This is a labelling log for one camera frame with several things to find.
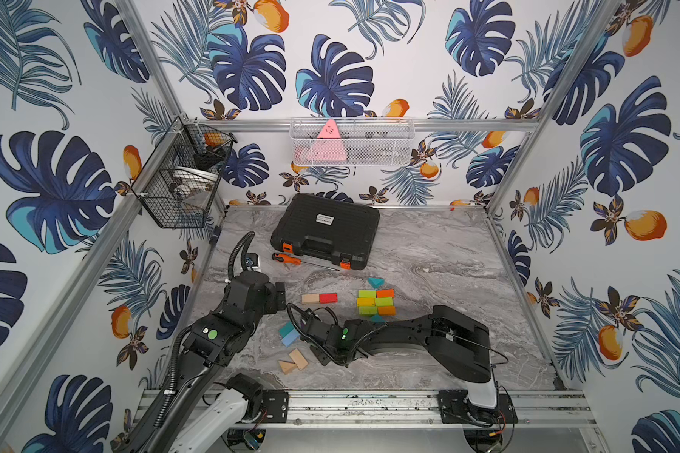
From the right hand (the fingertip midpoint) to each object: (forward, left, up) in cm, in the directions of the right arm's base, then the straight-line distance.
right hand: (321, 344), depth 86 cm
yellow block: (+13, -14, +2) cm, 19 cm away
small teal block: (+8, -17, +1) cm, 19 cm away
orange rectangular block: (+11, -20, +2) cm, 23 cm away
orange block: (+16, -21, +2) cm, 26 cm away
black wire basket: (+35, +43, +33) cm, 64 cm away
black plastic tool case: (+42, 0, +8) cm, 43 cm away
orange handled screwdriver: (+30, +16, +3) cm, 34 cm away
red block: (+16, -2, -1) cm, 16 cm away
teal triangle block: (+21, -18, +2) cm, 28 cm away
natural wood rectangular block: (+15, +4, +1) cm, 16 cm away
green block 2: (+11, -15, +1) cm, 18 cm away
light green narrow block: (+14, -20, +2) cm, 24 cm away
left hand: (+7, +14, +25) cm, 29 cm away
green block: (+17, -14, +1) cm, 22 cm away
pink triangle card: (+50, -1, +36) cm, 62 cm away
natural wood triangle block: (-7, +9, +2) cm, 12 cm away
